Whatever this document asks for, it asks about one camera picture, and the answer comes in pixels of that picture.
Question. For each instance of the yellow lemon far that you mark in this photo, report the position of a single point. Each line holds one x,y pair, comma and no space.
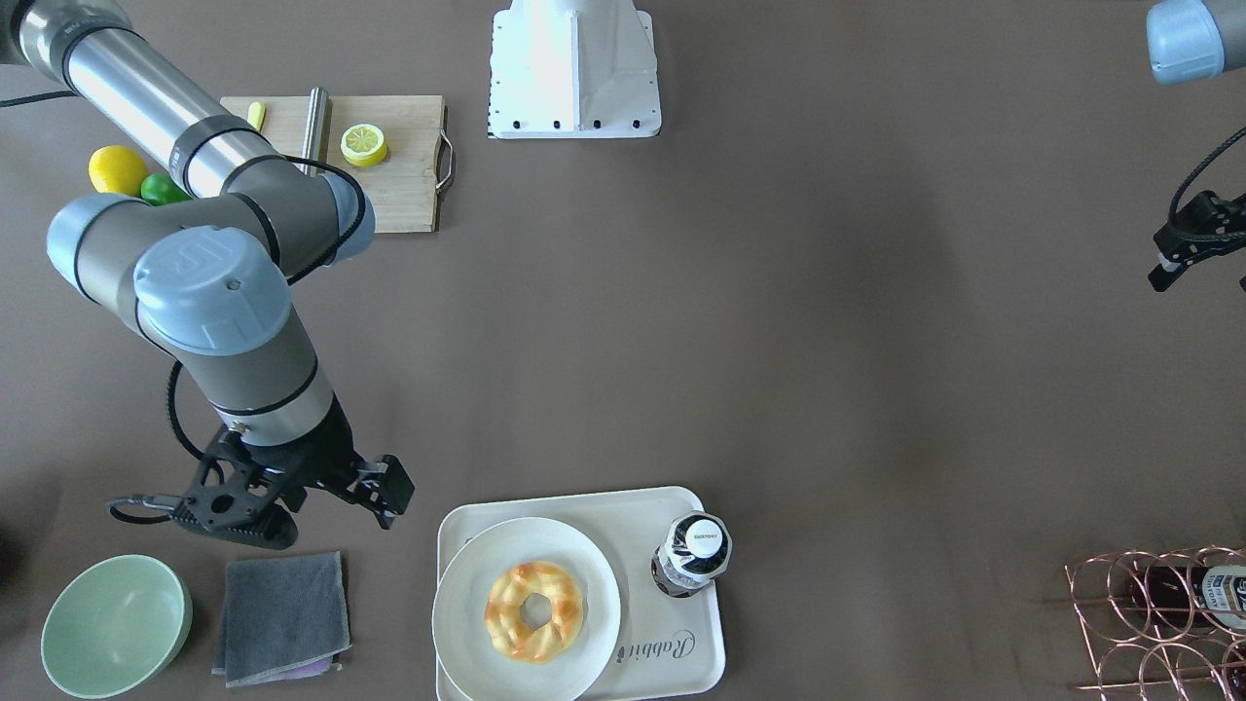
117,169

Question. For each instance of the glazed twisted donut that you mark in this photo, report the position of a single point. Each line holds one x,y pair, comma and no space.
504,613

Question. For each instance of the grey folded cloth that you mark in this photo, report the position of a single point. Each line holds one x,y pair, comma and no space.
283,619

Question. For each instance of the white round plate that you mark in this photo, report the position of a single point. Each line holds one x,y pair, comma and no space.
459,633

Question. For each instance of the wooden cutting board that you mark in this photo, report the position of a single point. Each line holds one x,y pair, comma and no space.
405,187

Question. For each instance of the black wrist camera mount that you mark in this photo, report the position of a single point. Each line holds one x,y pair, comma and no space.
235,498

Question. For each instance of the tea bottle in rack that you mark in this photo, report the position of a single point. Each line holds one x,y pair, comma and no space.
1193,598

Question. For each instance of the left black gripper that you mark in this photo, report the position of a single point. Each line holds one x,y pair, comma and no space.
1164,272

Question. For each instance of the copper wire bottle rack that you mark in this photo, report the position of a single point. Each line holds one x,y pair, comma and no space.
1134,658

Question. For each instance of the dark tea bottle on tray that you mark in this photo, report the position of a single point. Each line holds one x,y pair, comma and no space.
695,551

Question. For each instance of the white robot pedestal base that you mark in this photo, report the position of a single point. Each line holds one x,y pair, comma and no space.
573,70

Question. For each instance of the green lime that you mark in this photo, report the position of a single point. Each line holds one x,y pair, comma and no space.
158,188

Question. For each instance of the half lemon slice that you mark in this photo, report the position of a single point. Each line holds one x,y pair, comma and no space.
363,145

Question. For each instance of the steel cylindrical muddler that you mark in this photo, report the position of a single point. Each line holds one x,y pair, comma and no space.
316,127

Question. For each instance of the mint green bowl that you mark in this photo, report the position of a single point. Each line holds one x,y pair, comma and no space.
115,626

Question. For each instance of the yellow plastic knife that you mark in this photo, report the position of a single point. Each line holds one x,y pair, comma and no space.
256,113

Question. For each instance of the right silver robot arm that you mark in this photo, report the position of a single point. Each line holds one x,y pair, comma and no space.
209,281

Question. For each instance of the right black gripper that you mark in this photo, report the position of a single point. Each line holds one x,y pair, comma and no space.
334,450

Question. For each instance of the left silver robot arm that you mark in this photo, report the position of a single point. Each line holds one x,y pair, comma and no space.
1194,40

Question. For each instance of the cream rabbit tray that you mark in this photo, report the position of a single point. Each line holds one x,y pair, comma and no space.
666,646

